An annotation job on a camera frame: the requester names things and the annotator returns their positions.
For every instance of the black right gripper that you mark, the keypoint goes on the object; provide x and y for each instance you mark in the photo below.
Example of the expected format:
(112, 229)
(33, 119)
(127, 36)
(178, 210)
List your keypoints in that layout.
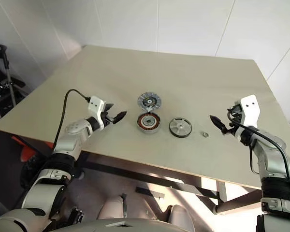
(235, 123)

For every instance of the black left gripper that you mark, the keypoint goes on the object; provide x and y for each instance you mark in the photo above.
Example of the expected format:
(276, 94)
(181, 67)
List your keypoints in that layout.
(108, 118)

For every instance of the small silver bushing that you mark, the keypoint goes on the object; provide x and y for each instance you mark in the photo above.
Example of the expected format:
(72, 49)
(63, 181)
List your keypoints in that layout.
(204, 134)

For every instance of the round metal part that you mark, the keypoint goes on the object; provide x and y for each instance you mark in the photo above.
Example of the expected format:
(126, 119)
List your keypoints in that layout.
(148, 122)

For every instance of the round metal disc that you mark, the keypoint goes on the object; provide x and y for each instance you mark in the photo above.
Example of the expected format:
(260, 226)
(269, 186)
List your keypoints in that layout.
(148, 101)

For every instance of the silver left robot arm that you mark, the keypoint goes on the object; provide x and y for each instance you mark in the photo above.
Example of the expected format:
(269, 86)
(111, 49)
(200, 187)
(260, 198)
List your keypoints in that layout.
(72, 137)

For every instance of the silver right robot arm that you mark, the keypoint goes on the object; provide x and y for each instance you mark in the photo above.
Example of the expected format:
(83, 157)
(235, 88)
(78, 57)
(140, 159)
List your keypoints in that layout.
(268, 159)

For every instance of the black floor tape strip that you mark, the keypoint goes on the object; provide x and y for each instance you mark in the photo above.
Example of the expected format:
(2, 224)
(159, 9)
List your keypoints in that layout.
(147, 191)

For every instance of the orange object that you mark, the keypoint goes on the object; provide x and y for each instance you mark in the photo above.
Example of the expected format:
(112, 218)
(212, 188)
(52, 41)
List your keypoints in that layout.
(25, 154)

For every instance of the beige rounded shape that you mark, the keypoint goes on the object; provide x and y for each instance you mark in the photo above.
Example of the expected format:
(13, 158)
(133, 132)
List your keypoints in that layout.
(180, 215)

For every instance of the silver robot torso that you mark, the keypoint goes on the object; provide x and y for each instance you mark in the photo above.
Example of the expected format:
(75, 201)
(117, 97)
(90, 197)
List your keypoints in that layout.
(140, 227)

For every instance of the black folded cart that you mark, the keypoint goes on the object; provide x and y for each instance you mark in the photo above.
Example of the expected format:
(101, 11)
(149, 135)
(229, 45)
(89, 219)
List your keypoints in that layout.
(6, 62)

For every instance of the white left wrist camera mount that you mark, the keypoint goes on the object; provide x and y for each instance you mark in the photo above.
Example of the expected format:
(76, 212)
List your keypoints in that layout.
(95, 102)

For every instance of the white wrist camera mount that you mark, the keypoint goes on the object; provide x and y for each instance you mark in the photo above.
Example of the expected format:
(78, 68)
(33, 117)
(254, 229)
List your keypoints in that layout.
(250, 108)
(95, 102)

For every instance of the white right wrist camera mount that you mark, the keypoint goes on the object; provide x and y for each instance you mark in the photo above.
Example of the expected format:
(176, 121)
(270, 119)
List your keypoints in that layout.
(250, 108)

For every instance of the dark metal table frame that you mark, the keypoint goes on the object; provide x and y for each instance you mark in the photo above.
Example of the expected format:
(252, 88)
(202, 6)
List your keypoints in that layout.
(159, 180)

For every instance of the black waist bracket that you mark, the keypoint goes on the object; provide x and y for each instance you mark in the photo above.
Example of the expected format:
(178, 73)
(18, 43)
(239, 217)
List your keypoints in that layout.
(73, 216)

